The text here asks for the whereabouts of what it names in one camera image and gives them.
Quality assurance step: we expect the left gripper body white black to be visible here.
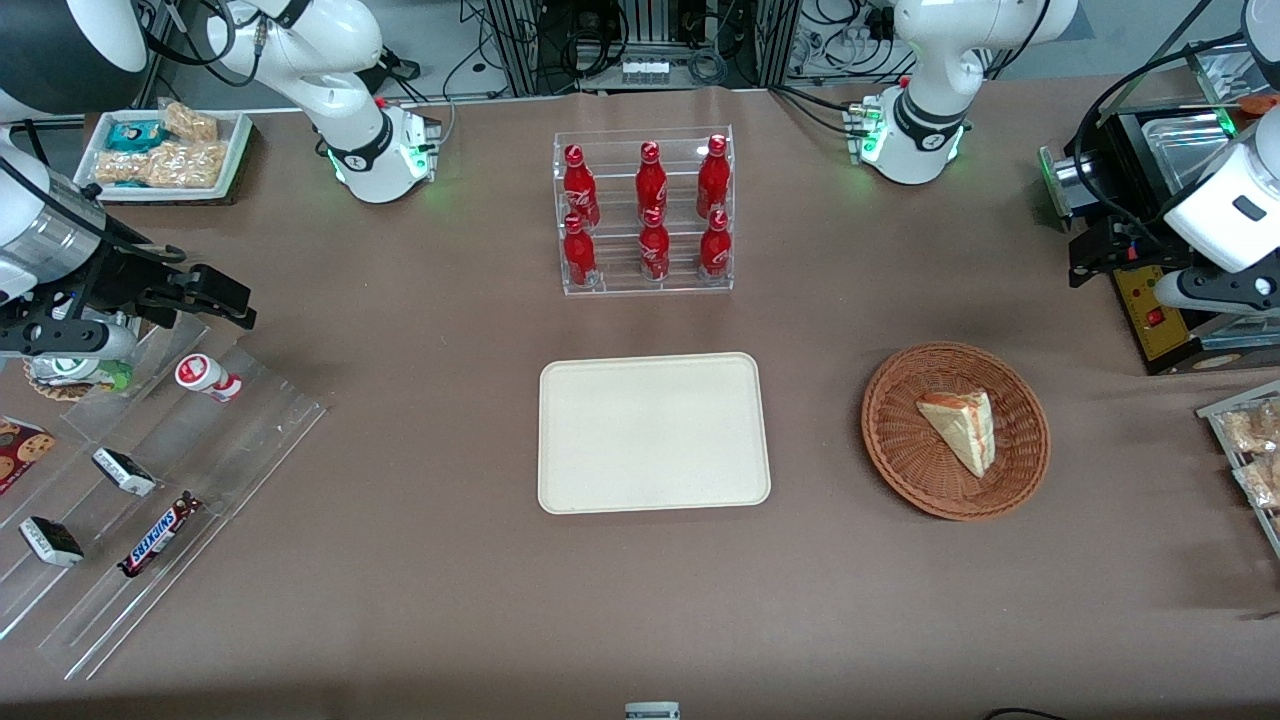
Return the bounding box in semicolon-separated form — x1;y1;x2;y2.
1108;135;1280;279

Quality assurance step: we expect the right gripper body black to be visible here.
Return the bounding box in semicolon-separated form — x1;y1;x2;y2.
68;235;199;323

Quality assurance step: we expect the triangular sandwich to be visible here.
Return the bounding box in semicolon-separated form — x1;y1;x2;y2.
916;389;997;479

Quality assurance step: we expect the grey snack tray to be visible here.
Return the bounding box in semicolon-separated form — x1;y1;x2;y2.
1196;379;1280;559

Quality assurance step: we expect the brown wicker basket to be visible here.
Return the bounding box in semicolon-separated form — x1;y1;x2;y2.
861;342;1052;522

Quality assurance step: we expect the beige plastic tray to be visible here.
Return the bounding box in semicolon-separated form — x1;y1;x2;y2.
538;352;772;516

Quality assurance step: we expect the white red yogurt bottle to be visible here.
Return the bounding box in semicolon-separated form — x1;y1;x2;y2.
174;352;244;404

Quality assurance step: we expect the clear food warmer pan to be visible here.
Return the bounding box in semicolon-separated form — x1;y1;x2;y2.
1142;113;1236;196

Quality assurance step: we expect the black food warmer appliance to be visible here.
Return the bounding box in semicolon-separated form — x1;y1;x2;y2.
1038;45;1280;377

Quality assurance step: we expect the green white cup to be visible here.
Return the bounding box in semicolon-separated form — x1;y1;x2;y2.
24;350;137;401

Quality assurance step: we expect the large rice cracker packet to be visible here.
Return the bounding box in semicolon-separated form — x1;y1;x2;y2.
94;140;230;190

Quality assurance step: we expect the clear acrylic stepped display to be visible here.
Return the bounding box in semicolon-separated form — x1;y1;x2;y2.
0;318;331;683

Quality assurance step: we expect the white square snack dish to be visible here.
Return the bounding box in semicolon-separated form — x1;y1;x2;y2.
74;108;253;204

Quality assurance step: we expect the teal snack packet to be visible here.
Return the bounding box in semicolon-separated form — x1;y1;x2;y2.
104;119;167;154

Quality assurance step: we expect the small rice cracker packet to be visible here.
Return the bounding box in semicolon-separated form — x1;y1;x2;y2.
158;99;220;144

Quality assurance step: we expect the black white chocolate bar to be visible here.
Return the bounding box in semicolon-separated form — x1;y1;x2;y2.
91;447;158;498
18;516;86;569

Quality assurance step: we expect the red cookie package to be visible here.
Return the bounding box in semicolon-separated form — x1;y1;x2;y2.
0;416;57;497

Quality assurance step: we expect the clear bagged pastry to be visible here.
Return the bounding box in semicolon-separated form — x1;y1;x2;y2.
1221;399;1280;454
1234;455;1280;510

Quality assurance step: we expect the brown snickers bar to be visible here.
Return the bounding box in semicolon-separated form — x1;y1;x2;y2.
118;491;204;579

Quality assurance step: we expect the red cola bottle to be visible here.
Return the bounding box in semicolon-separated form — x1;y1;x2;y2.
698;208;732;279
696;134;732;220
561;214;599;289
638;207;672;283
562;144;602;228
636;141;670;223

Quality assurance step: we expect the metal equipment rack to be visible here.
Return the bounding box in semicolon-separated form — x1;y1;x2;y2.
484;0;803;98

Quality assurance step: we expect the clear acrylic bottle rack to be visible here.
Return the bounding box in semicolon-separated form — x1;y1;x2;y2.
551;126;735;298

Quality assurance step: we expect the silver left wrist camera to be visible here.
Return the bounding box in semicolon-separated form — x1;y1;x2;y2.
1154;266;1280;317

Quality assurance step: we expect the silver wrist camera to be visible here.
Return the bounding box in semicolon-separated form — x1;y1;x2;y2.
1154;266;1280;317
0;318;138;363

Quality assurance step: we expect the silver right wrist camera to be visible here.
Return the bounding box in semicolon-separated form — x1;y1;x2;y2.
0;318;138;363

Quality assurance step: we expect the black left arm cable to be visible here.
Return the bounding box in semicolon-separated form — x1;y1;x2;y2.
1072;32;1251;246

